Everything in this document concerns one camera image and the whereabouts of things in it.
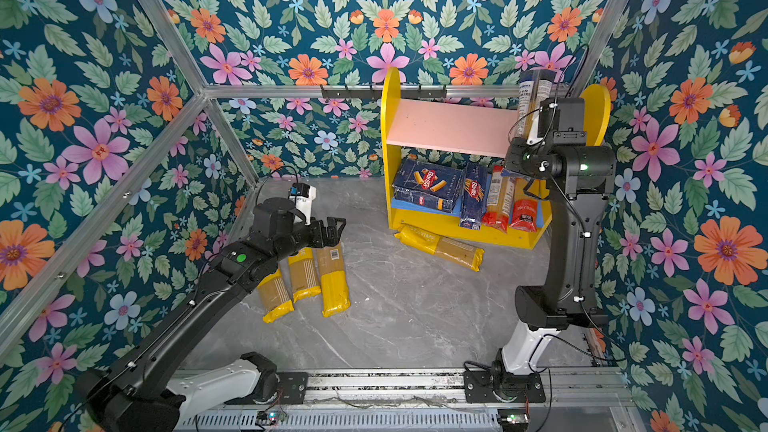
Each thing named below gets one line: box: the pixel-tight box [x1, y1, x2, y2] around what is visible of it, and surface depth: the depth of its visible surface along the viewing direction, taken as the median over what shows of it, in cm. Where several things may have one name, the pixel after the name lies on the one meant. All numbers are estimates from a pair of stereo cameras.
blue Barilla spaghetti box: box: [460, 162, 492, 230], surface depth 95 cm
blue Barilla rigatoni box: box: [393, 159, 464, 213], surface depth 93 cm
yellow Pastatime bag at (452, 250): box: [394, 223, 485, 272], surface depth 100 cm
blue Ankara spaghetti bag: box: [516, 69, 557, 140], surface depth 65 cm
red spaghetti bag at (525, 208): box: [510, 178, 538, 233], surface depth 88 cm
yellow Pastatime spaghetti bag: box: [288, 247, 322, 303], surface depth 90 cm
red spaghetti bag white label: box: [482, 165, 515, 233], surface depth 92 cm
